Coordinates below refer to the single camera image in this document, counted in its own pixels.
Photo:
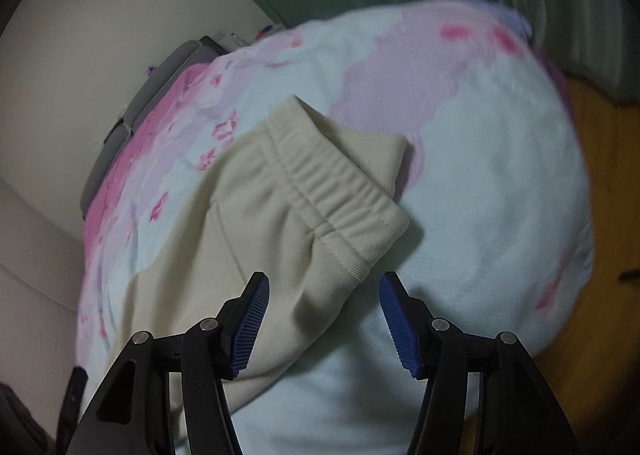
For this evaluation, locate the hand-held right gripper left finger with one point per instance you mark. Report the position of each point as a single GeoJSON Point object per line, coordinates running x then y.
{"type": "Point", "coordinates": [249, 331]}

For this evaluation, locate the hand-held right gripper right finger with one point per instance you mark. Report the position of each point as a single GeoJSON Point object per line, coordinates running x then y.
{"type": "Point", "coordinates": [400, 331]}

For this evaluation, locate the cream pants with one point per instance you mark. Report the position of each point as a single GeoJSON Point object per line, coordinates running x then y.
{"type": "Point", "coordinates": [250, 215]}

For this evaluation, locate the floral pink blue quilt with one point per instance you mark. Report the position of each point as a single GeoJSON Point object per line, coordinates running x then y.
{"type": "Point", "coordinates": [500, 185]}

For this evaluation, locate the grey headboard cushion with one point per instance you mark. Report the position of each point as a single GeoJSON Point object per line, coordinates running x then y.
{"type": "Point", "coordinates": [102, 175]}
{"type": "Point", "coordinates": [167, 72]}

